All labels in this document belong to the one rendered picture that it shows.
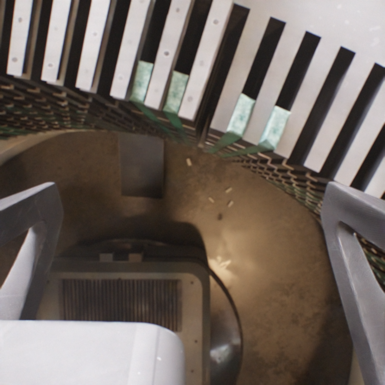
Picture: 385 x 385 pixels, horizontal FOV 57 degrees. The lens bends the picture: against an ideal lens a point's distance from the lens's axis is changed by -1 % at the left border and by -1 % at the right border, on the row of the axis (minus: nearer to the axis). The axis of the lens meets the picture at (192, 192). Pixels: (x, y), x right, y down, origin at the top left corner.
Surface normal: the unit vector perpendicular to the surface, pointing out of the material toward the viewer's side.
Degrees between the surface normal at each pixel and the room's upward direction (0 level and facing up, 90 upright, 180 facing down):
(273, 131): 0
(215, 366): 0
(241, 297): 0
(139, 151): 24
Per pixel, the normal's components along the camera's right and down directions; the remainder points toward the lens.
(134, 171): -0.04, 0.49
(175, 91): -0.02, 0.09
